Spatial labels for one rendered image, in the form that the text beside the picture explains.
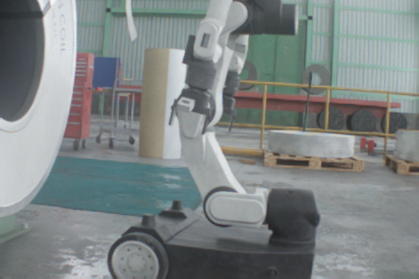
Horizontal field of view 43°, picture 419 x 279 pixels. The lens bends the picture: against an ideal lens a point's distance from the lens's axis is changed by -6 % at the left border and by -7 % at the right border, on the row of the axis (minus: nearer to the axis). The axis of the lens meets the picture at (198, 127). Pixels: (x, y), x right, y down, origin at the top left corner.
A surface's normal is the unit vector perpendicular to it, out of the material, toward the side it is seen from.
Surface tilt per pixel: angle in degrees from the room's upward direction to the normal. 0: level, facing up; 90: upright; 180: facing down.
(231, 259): 90
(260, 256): 90
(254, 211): 90
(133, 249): 90
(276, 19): 113
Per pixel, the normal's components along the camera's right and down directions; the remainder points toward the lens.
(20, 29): -0.17, 0.48
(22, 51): -0.16, 0.13
